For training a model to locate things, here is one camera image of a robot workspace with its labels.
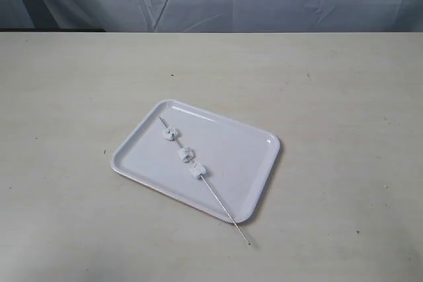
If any thin metal skewer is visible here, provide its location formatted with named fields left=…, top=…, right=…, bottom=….
left=159, top=116, right=252, bottom=246

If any white foam piece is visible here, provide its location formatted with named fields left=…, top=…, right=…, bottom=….
left=178, top=146, right=194, bottom=163
left=189, top=162, right=207, bottom=179
left=162, top=126, right=179, bottom=141

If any white rectangular plastic tray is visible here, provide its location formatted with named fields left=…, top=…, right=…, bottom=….
left=111, top=100, right=280, bottom=223

